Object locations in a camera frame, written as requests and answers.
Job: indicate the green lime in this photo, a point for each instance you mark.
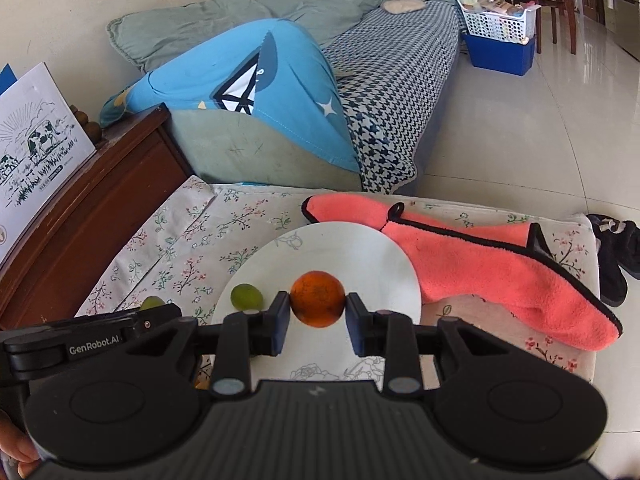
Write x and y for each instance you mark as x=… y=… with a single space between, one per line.
x=246 y=296
x=151 y=303

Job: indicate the brown round ornament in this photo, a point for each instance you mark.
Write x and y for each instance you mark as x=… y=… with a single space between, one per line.
x=90 y=127

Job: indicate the blue printed cushion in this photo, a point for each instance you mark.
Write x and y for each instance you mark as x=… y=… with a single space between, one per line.
x=200 y=75

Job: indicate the floral tablecloth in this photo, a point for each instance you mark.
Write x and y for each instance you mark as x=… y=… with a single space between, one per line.
x=200 y=240

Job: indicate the white plastic basket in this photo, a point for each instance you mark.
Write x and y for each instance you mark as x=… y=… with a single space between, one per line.
x=490 y=25

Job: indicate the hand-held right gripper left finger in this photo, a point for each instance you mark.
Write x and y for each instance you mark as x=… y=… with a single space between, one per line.
x=282 y=327

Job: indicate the black slipper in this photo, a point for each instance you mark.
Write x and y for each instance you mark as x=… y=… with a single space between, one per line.
x=630 y=250
x=612 y=280

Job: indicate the silver refrigerator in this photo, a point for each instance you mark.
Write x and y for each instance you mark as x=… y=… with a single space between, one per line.
x=625 y=5

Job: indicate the coral pink towel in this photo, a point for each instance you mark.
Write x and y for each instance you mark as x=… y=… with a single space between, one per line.
x=475 y=270

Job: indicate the green sofa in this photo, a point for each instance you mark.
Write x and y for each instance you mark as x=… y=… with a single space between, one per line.
x=225 y=145

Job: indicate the blue flat box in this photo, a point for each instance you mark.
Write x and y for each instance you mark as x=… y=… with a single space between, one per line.
x=6 y=80

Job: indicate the dark orange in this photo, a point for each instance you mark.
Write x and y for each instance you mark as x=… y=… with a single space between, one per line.
x=318 y=299

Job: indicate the houndstooth blanket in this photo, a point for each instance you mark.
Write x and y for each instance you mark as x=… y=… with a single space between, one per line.
x=390 y=85

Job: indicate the dark wooden cabinet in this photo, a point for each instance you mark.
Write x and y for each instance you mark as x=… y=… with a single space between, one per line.
x=100 y=200

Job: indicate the white plate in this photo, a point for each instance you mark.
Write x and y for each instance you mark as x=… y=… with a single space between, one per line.
x=350 y=255

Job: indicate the pile of food packets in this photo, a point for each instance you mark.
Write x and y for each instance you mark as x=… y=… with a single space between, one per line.
x=505 y=6

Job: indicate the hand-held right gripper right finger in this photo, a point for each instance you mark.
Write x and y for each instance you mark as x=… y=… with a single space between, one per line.
x=355 y=330

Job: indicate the white box with cow print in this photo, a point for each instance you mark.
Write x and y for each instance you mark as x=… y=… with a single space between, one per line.
x=40 y=110

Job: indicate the beige small pillow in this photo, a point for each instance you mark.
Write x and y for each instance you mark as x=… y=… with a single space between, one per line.
x=402 y=6

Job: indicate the grey-green cushion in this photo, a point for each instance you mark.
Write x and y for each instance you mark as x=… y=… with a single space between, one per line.
x=320 y=5
x=175 y=30

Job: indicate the person's left hand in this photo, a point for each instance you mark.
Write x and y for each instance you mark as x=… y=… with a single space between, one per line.
x=17 y=442

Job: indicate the blue plastic bin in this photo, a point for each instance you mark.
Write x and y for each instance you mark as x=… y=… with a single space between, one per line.
x=500 y=52

